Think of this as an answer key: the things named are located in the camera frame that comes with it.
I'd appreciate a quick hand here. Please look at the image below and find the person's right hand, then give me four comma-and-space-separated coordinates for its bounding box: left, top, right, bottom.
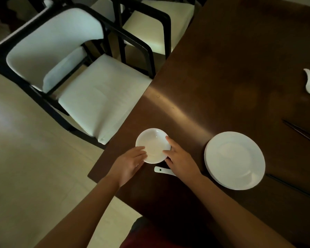
162, 136, 203, 182

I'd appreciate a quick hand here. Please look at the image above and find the person's left hand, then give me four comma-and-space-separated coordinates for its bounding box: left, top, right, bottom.
106, 146, 148, 188

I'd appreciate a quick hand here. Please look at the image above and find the small white bowl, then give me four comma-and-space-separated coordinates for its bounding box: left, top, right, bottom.
135, 128, 172, 164

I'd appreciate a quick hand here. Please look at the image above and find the person's left forearm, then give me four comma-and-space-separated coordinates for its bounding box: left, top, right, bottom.
34, 175, 123, 248

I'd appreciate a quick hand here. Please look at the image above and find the person's right forearm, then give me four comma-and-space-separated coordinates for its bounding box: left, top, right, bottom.
182, 174, 297, 248

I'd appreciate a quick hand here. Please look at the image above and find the white ceramic spoon with dot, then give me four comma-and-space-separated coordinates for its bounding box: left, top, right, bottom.
154, 166, 177, 177

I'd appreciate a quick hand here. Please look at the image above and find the large white plate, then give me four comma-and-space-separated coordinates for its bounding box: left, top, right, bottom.
204, 131, 266, 190
204, 150, 224, 184

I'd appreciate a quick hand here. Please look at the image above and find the dark red clothing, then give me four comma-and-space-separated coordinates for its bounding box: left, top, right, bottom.
120, 216, 186, 248

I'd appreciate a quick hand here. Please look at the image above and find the black armchair with white cushions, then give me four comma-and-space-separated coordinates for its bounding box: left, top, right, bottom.
0, 4, 157, 150
90, 0, 197, 61

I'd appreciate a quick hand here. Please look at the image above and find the black chopstick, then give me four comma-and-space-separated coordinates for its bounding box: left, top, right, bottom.
284, 122, 310, 148
265, 174, 310, 203
282, 119, 310, 142

